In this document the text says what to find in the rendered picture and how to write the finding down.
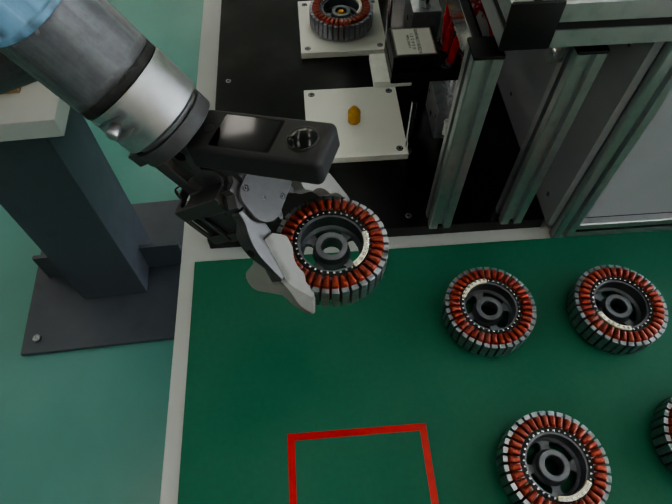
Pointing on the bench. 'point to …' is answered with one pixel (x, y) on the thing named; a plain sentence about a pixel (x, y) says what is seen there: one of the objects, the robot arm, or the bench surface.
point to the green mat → (413, 381)
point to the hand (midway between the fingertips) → (336, 252)
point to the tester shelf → (577, 22)
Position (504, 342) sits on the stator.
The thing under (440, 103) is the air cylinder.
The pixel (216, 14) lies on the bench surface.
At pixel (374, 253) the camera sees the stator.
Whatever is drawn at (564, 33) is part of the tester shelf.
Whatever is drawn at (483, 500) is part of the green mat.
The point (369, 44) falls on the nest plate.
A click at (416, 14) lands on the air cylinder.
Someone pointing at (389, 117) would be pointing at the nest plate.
